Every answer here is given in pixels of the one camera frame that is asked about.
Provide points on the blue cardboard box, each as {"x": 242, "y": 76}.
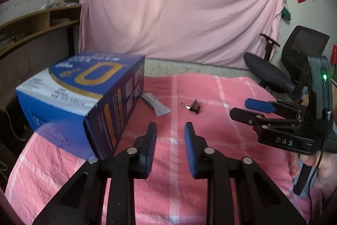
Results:
{"x": 65, "y": 98}

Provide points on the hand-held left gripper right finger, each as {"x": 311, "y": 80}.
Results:
{"x": 191, "y": 151}

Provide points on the grey foil wrapper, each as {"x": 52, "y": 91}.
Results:
{"x": 158, "y": 107}

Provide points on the black binder clip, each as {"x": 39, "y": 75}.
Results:
{"x": 195, "y": 106}

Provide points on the black office chair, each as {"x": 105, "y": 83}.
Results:
{"x": 266, "y": 69}

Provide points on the wooden wall shelf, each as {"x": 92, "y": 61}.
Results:
{"x": 34, "y": 23}

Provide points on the person's right hand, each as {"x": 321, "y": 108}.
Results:
{"x": 325, "y": 169}

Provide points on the pink hanging sheet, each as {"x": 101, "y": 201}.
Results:
{"x": 171, "y": 3}

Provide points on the pink checked cloth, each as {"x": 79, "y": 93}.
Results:
{"x": 223, "y": 135}

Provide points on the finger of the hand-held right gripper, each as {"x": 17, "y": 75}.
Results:
{"x": 243, "y": 115}
{"x": 259, "y": 105}

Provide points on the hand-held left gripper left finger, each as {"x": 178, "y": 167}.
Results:
{"x": 149, "y": 151}

